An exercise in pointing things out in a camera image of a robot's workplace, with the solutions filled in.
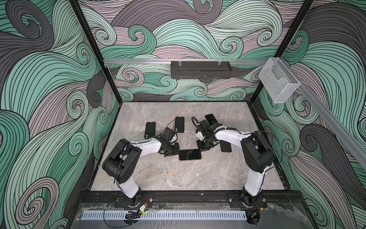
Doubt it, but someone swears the aluminium right wall rail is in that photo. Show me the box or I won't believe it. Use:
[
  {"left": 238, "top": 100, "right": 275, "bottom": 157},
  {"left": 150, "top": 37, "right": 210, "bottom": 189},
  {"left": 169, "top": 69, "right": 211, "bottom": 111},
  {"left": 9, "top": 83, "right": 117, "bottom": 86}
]
[{"left": 280, "top": 59, "right": 366, "bottom": 168}]

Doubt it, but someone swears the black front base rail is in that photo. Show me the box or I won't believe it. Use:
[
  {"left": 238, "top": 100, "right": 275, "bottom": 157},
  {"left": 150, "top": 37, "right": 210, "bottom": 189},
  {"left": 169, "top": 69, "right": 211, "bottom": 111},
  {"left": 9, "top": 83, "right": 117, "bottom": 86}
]
[{"left": 76, "top": 190, "right": 305, "bottom": 209}]

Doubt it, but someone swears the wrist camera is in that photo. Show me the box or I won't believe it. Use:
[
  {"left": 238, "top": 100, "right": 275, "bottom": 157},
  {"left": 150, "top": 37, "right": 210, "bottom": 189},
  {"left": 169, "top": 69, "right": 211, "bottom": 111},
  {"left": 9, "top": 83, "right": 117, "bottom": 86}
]
[
  {"left": 161, "top": 127, "right": 175, "bottom": 142},
  {"left": 196, "top": 120, "right": 222, "bottom": 141}
]

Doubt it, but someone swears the black wall tray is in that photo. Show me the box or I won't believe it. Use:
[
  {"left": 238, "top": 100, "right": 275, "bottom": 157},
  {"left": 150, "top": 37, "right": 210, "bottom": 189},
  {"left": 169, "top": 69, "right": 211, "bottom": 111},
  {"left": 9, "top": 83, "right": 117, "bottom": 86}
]
[{"left": 171, "top": 62, "right": 233, "bottom": 79}]

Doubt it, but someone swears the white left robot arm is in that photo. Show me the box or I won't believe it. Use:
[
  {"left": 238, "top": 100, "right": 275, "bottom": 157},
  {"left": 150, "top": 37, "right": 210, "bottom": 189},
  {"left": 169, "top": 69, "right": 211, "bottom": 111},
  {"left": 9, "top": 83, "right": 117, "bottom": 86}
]
[{"left": 102, "top": 137, "right": 180, "bottom": 199}]

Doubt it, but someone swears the clear plastic wall bin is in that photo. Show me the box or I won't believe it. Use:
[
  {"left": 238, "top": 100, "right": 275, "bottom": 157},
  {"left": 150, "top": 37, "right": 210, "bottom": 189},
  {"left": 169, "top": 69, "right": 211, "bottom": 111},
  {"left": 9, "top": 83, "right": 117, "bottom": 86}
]
[{"left": 259, "top": 57, "right": 300, "bottom": 104}]

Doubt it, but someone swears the aluminium wall rail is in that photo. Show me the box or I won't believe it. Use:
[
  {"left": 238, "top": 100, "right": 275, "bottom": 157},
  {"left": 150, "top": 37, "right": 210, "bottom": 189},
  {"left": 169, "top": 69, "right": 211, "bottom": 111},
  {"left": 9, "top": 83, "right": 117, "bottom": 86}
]
[
  {"left": 103, "top": 58, "right": 267, "bottom": 65},
  {"left": 280, "top": 59, "right": 366, "bottom": 168}
]

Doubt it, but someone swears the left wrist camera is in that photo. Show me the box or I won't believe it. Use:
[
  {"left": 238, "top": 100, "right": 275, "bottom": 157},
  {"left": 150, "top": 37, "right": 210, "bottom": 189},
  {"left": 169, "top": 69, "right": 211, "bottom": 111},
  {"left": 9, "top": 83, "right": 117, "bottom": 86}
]
[{"left": 161, "top": 127, "right": 175, "bottom": 142}]

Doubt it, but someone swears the black phone ribbed back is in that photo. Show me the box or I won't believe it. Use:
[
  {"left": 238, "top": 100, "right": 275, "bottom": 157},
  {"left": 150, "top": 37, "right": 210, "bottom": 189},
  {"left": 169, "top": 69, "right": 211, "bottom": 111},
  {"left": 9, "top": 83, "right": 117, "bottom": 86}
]
[{"left": 179, "top": 149, "right": 202, "bottom": 159}]

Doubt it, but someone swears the aluminium back wall rail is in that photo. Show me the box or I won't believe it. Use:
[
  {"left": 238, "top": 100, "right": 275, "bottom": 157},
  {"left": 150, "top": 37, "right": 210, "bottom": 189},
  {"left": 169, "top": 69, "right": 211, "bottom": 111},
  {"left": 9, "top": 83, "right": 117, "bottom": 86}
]
[{"left": 103, "top": 58, "right": 267, "bottom": 65}]

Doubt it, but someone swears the pink phone case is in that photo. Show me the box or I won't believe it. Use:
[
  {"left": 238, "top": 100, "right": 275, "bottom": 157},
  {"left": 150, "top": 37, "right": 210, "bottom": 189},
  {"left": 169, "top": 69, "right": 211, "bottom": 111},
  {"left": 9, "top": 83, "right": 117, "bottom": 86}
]
[{"left": 179, "top": 158, "right": 201, "bottom": 161}]

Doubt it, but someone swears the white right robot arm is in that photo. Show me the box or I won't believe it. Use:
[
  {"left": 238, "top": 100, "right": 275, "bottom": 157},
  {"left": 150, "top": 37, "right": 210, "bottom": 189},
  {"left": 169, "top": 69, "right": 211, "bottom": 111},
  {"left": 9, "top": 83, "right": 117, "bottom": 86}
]
[{"left": 195, "top": 127, "right": 275, "bottom": 208}]

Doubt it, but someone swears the black phone case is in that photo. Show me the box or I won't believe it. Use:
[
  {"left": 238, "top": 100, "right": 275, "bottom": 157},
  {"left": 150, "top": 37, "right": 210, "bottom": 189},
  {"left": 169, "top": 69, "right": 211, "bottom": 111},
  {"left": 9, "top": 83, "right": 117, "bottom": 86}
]
[
  {"left": 174, "top": 116, "right": 185, "bottom": 133},
  {"left": 144, "top": 122, "right": 156, "bottom": 139}
]

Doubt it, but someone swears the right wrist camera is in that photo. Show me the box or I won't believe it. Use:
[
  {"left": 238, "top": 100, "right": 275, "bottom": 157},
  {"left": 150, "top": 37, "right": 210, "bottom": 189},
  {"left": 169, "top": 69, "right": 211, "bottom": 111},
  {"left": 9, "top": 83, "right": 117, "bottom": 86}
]
[{"left": 196, "top": 120, "right": 222, "bottom": 141}]

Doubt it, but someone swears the white slotted cable duct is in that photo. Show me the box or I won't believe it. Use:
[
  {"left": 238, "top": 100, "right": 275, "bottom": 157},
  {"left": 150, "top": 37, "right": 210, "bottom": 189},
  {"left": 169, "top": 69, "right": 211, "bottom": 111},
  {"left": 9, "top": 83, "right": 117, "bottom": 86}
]
[{"left": 81, "top": 210, "right": 247, "bottom": 220}]

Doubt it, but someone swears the black phone glossy screen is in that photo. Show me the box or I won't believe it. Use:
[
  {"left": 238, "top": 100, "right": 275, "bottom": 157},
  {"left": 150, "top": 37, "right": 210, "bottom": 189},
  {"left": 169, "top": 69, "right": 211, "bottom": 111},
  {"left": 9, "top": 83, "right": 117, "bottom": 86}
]
[{"left": 205, "top": 114, "right": 218, "bottom": 126}]

